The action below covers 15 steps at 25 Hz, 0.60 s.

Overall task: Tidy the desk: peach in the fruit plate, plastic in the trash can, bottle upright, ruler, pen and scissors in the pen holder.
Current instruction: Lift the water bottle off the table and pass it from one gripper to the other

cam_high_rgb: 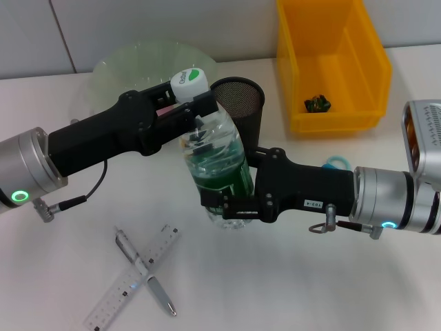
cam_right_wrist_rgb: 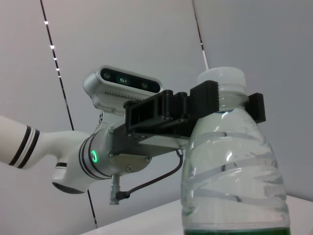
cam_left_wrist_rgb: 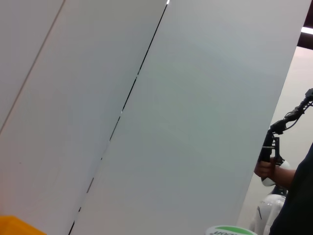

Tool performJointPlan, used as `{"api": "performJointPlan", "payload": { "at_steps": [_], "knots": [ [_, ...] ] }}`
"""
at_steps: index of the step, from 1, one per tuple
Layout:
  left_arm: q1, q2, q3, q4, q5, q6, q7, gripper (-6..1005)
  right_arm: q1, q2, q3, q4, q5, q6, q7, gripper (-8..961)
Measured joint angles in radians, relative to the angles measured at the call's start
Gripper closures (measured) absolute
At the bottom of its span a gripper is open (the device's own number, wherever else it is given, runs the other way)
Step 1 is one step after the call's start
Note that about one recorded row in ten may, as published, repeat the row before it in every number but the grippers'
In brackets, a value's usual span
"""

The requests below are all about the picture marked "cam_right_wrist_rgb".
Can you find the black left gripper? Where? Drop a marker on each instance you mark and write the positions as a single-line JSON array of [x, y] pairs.
[[151, 137]]

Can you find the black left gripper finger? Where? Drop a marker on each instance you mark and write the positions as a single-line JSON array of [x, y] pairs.
[[258, 107]]

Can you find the green label water bottle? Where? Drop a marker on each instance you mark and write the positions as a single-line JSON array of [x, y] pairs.
[[232, 171]]

